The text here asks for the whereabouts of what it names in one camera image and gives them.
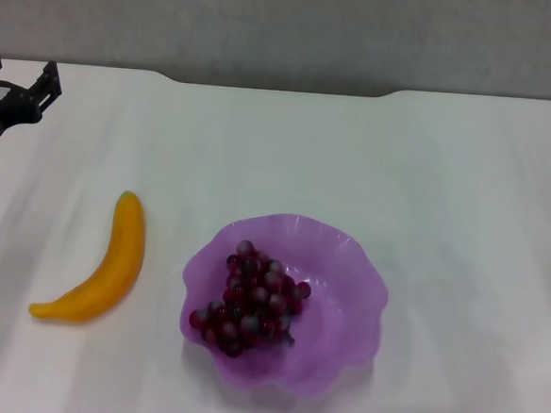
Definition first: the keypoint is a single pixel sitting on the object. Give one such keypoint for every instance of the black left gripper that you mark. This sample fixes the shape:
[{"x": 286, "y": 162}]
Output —
[{"x": 8, "y": 110}]

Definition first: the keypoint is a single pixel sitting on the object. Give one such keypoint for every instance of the yellow plastic banana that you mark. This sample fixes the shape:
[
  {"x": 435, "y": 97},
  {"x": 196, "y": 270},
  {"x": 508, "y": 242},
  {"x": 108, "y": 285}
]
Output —
[{"x": 115, "y": 261}]

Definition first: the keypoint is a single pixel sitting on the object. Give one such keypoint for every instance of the dark red grape bunch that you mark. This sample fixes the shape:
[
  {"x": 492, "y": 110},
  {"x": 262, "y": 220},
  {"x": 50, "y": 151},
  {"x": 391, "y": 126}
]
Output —
[{"x": 254, "y": 304}]

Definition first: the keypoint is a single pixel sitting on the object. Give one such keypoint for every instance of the purple wavy-edged plastic bowl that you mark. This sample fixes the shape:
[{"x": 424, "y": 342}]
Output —
[{"x": 343, "y": 315}]

